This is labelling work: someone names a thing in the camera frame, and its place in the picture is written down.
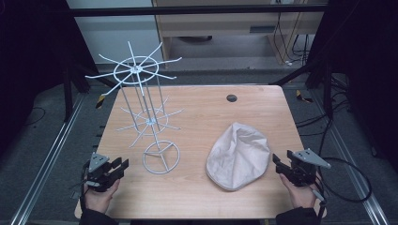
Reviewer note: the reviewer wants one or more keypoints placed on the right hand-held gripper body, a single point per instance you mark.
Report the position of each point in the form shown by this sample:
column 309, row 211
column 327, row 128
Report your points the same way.
column 302, row 167

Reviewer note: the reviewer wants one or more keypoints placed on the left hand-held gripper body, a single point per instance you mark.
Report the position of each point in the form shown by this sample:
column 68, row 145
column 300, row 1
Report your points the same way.
column 100, row 175

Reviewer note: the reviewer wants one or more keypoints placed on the beige cap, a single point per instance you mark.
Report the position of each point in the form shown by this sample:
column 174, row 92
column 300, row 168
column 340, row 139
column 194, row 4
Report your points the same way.
column 238, row 156

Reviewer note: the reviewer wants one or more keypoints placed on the person's left hand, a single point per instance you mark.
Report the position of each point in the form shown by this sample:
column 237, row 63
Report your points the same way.
column 100, row 197

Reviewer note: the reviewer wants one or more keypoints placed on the person's right hand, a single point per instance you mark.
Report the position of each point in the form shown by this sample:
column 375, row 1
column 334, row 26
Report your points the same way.
column 299, row 194

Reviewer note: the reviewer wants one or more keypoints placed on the black metal stand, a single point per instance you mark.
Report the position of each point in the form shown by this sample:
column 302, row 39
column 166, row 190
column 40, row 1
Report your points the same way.
column 70, row 84
column 316, row 81

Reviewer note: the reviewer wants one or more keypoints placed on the wooden desk with drawer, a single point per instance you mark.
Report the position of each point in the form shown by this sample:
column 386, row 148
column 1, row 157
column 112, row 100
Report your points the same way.
column 241, row 25

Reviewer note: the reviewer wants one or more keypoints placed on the aluminium floor rail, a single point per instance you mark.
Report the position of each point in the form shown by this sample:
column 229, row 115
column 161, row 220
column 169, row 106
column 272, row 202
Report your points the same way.
column 353, row 165
column 43, row 159

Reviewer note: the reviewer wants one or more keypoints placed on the black metal frame bar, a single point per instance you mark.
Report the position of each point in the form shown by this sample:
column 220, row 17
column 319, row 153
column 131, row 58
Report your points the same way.
column 194, row 10

